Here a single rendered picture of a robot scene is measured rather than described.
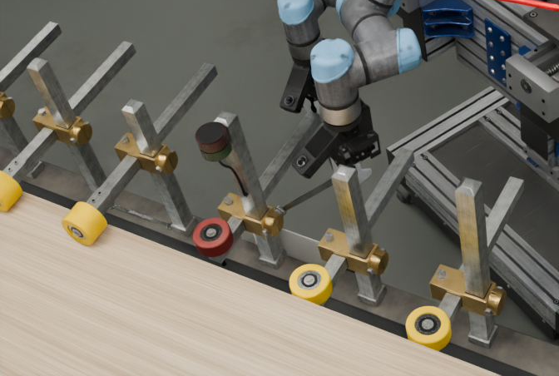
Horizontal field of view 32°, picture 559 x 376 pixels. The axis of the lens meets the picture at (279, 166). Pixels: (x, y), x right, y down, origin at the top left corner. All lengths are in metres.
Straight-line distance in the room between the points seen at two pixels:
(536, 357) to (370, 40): 0.71
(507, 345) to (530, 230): 0.83
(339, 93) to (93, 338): 0.68
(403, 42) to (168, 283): 0.67
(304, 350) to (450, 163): 1.28
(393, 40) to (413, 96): 1.76
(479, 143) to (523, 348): 1.13
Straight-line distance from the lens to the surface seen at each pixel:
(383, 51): 1.73
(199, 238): 2.02
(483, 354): 2.01
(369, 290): 2.05
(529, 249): 2.74
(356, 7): 1.82
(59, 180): 2.57
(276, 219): 2.06
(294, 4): 2.05
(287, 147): 2.20
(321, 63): 1.69
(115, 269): 2.05
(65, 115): 2.26
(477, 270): 1.81
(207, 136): 1.84
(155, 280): 2.00
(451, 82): 3.52
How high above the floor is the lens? 2.42
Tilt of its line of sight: 46 degrees down
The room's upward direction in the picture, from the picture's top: 17 degrees counter-clockwise
